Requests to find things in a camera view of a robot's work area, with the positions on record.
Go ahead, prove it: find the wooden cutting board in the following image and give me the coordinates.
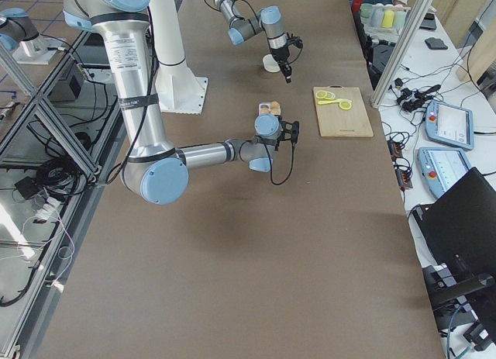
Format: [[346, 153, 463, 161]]
[[312, 87, 374, 137]]

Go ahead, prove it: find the blue teach pendant near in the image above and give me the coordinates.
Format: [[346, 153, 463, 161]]
[[418, 147, 472, 198]]

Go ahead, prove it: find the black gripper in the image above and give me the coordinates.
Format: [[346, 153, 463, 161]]
[[272, 47, 291, 84], [270, 132, 287, 151]]

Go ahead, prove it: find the clear plastic egg box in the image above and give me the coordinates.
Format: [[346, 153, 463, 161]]
[[258, 101, 281, 116]]

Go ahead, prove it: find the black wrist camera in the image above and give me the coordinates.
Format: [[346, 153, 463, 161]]
[[280, 120, 300, 144], [287, 35, 303, 50]]

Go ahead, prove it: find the blue teach pendant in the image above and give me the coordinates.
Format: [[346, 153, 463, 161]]
[[425, 100, 474, 150], [418, 147, 472, 198]]

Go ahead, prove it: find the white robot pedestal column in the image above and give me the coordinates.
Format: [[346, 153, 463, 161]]
[[149, 0, 208, 115]]

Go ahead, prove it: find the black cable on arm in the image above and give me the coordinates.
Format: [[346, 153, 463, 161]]
[[269, 136, 298, 187]]

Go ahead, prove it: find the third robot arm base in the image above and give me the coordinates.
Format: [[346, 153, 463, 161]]
[[1, 8, 64, 65]]

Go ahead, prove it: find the yellow plastic knife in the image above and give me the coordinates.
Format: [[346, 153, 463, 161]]
[[317, 98, 342, 105]]

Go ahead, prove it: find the blue teach pendant far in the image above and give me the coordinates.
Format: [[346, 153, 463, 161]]
[[425, 100, 474, 150]]

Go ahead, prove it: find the white round bowl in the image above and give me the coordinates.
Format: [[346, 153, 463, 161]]
[[262, 54, 280, 73]]

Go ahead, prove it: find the black laptop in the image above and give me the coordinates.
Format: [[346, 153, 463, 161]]
[[412, 167, 495, 281]]

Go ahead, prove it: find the lemon slice top right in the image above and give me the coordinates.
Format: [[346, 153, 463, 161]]
[[315, 89, 336, 100]]

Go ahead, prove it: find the aluminium frame post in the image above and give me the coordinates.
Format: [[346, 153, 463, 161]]
[[370, 0, 433, 109]]

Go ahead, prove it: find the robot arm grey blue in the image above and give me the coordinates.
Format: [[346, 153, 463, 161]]
[[64, 0, 287, 205], [204, 0, 303, 84]]

